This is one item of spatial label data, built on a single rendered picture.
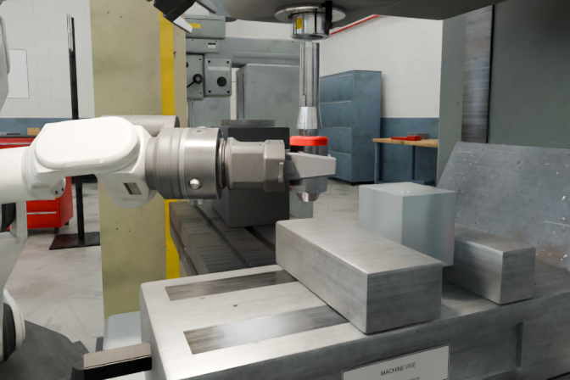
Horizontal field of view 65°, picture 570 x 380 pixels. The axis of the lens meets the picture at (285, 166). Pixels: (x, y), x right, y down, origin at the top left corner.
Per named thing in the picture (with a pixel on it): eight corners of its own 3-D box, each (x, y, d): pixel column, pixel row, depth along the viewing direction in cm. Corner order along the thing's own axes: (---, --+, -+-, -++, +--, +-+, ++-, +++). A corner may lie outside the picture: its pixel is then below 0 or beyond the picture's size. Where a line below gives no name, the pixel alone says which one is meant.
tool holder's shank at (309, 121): (313, 136, 53) (314, 40, 51) (291, 136, 54) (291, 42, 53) (326, 136, 55) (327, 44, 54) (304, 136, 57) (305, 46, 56)
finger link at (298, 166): (335, 179, 53) (283, 179, 53) (336, 153, 53) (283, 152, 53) (337, 181, 51) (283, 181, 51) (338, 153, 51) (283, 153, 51)
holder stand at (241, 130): (228, 228, 82) (226, 120, 80) (211, 206, 103) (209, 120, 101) (290, 224, 86) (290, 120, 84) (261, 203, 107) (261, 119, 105)
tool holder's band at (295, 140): (315, 146, 52) (315, 137, 51) (282, 144, 54) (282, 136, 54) (334, 144, 55) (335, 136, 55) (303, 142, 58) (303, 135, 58)
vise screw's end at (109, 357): (85, 391, 27) (83, 360, 27) (85, 376, 29) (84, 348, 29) (152, 376, 29) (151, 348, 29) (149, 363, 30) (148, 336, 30)
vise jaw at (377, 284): (365, 336, 27) (366, 272, 27) (274, 263, 41) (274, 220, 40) (442, 319, 29) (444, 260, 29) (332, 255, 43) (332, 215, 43)
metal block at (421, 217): (400, 275, 33) (402, 196, 33) (357, 253, 39) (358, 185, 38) (454, 265, 35) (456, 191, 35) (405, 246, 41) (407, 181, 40)
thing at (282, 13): (289, 5, 48) (289, -3, 48) (265, 21, 56) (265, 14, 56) (360, 11, 51) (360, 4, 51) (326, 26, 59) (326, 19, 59)
